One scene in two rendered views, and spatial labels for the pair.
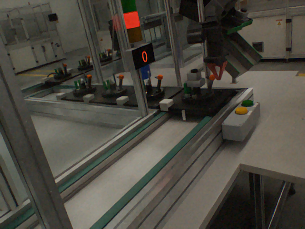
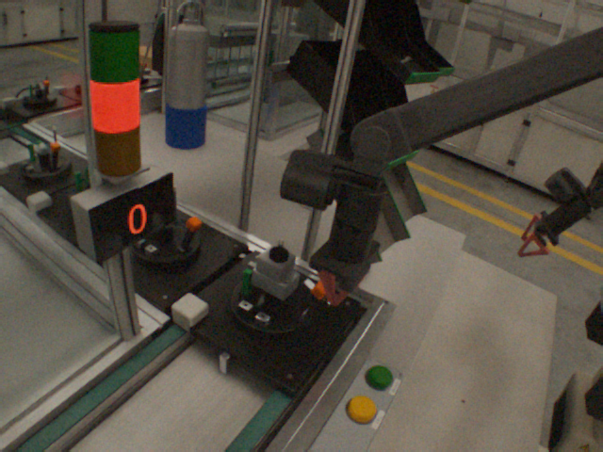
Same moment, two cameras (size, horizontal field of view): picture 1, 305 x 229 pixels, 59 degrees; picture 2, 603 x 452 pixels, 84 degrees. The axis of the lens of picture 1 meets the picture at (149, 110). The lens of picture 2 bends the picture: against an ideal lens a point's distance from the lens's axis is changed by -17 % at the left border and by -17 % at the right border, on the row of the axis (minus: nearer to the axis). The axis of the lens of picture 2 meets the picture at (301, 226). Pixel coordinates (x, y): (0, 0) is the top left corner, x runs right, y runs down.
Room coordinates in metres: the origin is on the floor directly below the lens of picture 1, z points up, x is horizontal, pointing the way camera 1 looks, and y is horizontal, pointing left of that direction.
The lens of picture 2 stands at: (0.61, -0.11, 1.46)
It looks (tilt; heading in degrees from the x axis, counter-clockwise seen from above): 33 degrees down; 345
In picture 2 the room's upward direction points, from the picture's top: 11 degrees clockwise
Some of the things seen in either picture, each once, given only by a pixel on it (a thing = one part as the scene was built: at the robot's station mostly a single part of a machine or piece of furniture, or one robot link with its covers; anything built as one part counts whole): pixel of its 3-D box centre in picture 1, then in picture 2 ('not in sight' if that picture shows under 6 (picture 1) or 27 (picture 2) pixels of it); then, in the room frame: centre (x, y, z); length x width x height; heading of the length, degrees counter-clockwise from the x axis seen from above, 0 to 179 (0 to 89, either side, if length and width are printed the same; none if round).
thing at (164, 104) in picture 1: (166, 105); (189, 313); (1.08, -0.08, 0.97); 0.05 x 0.05 x 0.04; 50
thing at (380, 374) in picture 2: (247, 104); (379, 378); (0.94, -0.37, 0.96); 0.04 x 0.04 x 0.02
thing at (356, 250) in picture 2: (215, 50); (350, 239); (1.02, -0.29, 1.17); 0.10 x 0.07 x 0.07; 140
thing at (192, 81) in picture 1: (193, 77); (271, 266); (1.09, -0.20, 1.06); 0.08 x 0.04 x 0.07; 50
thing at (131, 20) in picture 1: (131, 20); (116, 102); (1.02, 0.00, 1.33); 0.05 x 0.05 x 0.05
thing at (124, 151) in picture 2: (134, 34); (118, 146); (1.02, 0.00, 1.28); 0.05 x 0.05 x 0.05
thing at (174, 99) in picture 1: (198, 99); (270, 313); (1.09, -0.21, 0.96); 0.24 x 0.24 x 0.02; 50
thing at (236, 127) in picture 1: (242, 119); (355, 420); (0.88, -0.32, 0.93); 0.21 x 0.07 x 0.06; 140
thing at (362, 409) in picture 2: (241, 111); (361, 410); (0.88, -0.32, 0.96); 0.04 x 0.04 x 0.02
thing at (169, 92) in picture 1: (148, 87); (165, 230); (1.25, -0.02, 1.01); 0.24 x 0.24 x 0.13; 50
